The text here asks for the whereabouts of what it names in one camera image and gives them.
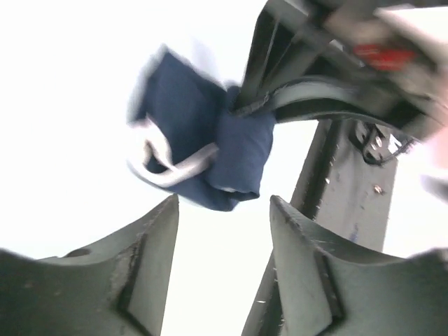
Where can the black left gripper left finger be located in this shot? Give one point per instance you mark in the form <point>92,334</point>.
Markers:
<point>115,286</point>

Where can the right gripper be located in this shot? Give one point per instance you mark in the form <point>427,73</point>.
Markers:
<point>394,55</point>

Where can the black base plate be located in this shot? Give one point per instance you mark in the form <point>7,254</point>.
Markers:
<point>342,193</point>

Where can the navy underwear with white trim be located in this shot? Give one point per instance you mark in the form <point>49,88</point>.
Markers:
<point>182,137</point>

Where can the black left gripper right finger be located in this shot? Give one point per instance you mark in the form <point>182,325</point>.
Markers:
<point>329,285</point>

